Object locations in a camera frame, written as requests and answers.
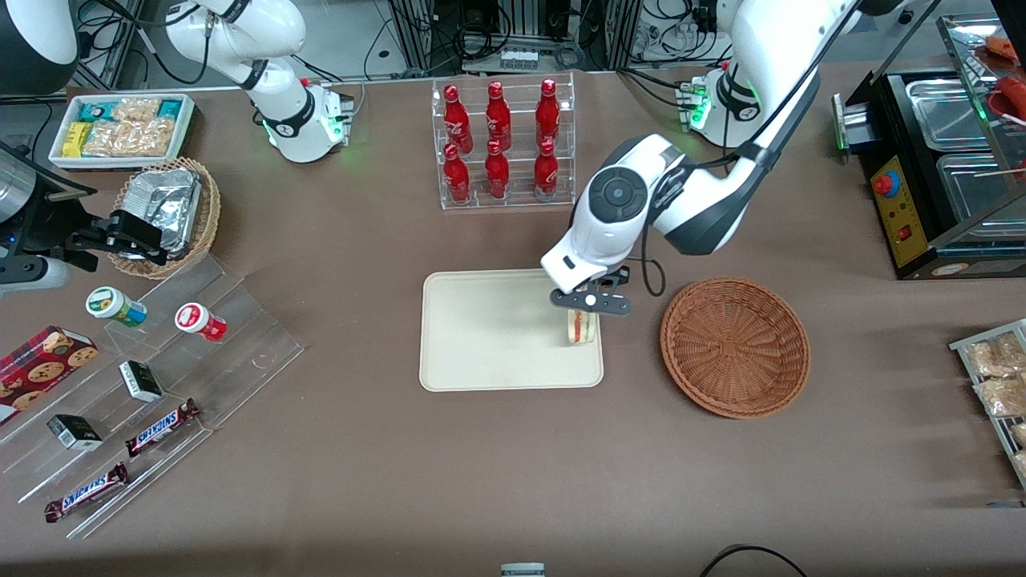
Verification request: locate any triangle sandwich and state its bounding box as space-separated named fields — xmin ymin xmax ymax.
xmin=566 ymin=309 xmax=602 ymax=347

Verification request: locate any light wicker basket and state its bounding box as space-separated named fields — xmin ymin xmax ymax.
xmin=107 ymin=156 xmax=222 ymax=280

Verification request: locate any beige plastic tray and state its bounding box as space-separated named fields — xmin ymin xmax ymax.
xmin=418 ymin=267 xmax=604 ymax=393

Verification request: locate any brown wicker basket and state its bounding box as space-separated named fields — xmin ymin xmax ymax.
xmin=660 ymin=276 xmax=812 ymax=421

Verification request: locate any foil wrapped package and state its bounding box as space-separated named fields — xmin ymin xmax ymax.
xmin=120 ymin=167 xmax=202 ymax=233
xmin=151 ymin=196 xmax=200 ymax=259

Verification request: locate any green lid cup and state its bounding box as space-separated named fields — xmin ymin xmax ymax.
xmin=86 ymin=285 xmax=148 ymax=329

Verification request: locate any red lid cup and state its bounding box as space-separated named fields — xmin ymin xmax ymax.
xmin=174 ymin=302 xmax=228 ymax=343

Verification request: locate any large clear cracker bag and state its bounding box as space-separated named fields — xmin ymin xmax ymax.
xmin=83 ymin=119 xmax=176 ymax=159

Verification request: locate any yellow snack packet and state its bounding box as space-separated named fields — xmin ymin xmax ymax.
xmin=62 ymin=121 xmax=94 ymax=159

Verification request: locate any white snack bin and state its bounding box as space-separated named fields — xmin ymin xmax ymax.
xmin=48 ymin=92 xmax=198 ymax=171

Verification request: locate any clear acrylic bottle rack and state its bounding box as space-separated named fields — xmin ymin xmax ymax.
xmin=430 ymin=71 xmax=577 ymax=212

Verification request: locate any red soda bottle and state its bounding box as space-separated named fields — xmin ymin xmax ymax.
xmin=484 ymin=139 xmax=511 ymax=200
xmin=485 ymin=81 xmax=513 ymax=152
xmin=535 ymin=78 xmax=561 ymax=147
xmin=442 ymin=84 xmax=475 ymax=155
xmin=533 ymin=138 xmax=560 ymax=200
xmin=442 ymin=143 xmax=473 ymax=204

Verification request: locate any small clear cracker bag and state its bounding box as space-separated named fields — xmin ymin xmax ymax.
xmin=111 ymin=97 xmax=163 ymax=124

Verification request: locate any small black box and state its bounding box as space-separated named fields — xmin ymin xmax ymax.
xmin=118 ymin=360 xmax=164 ymax=404
xmin=46 ymin=414 xmax=104 ymax=452

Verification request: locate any clear acrylic stepped stand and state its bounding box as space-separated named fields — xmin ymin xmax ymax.
xmin=0 ymin=255 xmax=307 ymax=540

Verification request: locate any red cookie box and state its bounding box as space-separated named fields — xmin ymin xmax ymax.
xmin=0 ymin=325 xmax=99 ymax=426

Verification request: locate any Snickers chocolate bar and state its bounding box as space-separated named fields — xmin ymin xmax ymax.
xmin=125 ymin=397 xmax=202 ymax=458
xmin=43 ymin=462 xmax=131 ymax=524

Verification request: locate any black food warmer appliance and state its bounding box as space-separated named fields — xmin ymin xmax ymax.
xmin=832 ymin=12 xmax=1026 ymax=281

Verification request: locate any clear bag of snacks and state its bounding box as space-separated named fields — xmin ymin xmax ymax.
xmin=973 ymin=377 xmax=1026 ymax=418
xmin=965 ymin=332 xmax=1026 ymax=378

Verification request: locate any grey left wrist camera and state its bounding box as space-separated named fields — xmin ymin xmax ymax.
xmin=549 ymin=287 xmax=632 ymax=317

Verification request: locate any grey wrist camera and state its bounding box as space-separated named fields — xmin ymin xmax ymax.
xmin=549 ymin=287 xmax=632 ymax=317
xmin=0 ymin=256 xmax=71 ymax=291

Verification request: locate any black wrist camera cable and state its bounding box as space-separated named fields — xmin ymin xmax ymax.
xmin=638 ymin=227 xmax=668 ymax=298

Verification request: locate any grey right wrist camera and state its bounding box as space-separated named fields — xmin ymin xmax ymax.
xmin=0 ymin=256 xmax=71 ymax=291

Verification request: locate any black floor cable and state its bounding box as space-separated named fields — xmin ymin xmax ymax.
xmin=698 ymin=544 xmax=811 ymax=577

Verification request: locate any grey wire rack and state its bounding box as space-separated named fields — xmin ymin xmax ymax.
xmin=949 ymin=318 xmax=1026 ymax=490

